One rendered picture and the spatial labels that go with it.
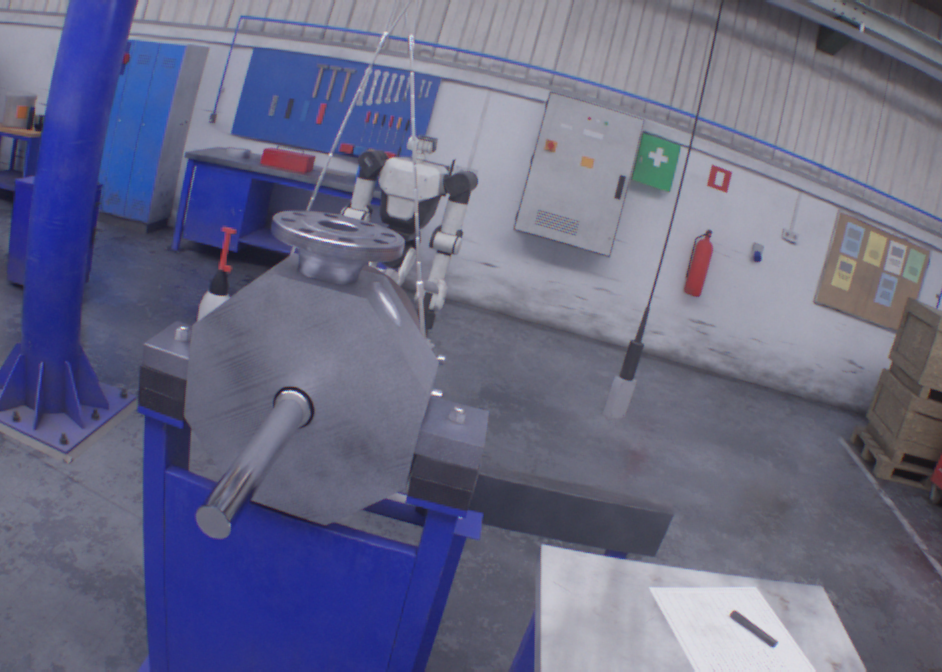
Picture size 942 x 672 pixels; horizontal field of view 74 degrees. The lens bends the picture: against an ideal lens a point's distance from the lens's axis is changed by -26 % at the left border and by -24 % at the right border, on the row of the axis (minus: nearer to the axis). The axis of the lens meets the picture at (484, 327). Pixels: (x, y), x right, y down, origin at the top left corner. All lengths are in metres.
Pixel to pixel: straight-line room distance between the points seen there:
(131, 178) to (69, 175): 3.92
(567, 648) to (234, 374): 0.81
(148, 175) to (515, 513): 5.59
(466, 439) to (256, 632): 0.77
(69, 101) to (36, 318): 0.96
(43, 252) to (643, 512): 2.55
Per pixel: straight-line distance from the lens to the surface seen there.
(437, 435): 1.46
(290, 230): 1.39
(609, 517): 1.98
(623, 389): 2.39
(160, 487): 1.74
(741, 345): 7.08
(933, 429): 6.15
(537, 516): 1.97
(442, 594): 2.13
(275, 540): 1.68
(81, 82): 3.18
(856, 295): 7.35
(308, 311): 1.42
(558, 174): 6.28
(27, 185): 5.14
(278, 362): 1.47
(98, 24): 3.18
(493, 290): 6.76
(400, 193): 3.47
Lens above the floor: 1.70
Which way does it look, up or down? 16 degrees down
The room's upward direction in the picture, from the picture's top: 15 degrees clockwise
